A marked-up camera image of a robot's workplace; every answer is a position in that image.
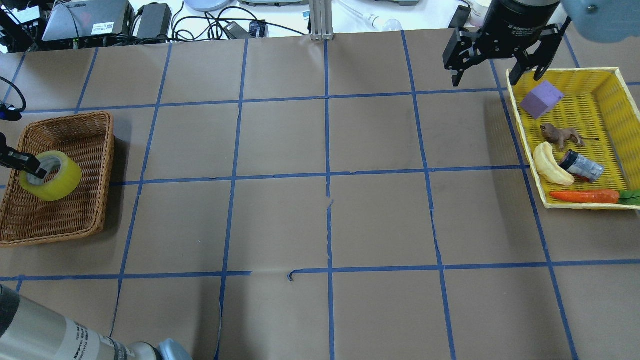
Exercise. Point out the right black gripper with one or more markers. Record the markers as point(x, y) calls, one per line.
point(520, 22)

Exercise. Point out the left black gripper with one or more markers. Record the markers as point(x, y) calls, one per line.
point(19, 161)

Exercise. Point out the yellow tape roll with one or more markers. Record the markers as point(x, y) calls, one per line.
point(64, 176)

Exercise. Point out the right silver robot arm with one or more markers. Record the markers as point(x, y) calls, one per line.
point(600, 21)

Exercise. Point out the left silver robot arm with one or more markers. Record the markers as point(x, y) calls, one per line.
point(31, 331)

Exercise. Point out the purple foam cube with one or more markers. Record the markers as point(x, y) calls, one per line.
point(541, 99)

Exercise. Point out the white paper cup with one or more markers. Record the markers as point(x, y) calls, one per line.
point(479, 11)

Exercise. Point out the brown wicker basket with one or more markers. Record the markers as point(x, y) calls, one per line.
point(76, 154)

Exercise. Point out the brown toy figure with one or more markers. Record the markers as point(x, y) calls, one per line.
point(558, 137)

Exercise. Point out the yellow toy banana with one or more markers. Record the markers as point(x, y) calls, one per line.
point(548, 167)

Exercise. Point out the white light bulb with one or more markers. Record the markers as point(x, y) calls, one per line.
point(373, 21)

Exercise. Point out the small dark jar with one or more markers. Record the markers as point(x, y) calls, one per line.
point(581, 167)

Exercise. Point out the black computer box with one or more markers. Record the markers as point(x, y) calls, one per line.
point(88, 24)

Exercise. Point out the orange toy carrot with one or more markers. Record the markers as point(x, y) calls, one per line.
point(598, 196)

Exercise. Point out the black power adapter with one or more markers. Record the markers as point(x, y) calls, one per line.
point(153, 21)

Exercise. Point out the blue plate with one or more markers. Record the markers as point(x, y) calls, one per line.
point(206, 5)

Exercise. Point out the aluminium frame post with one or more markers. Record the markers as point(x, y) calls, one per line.
point(321, 20)

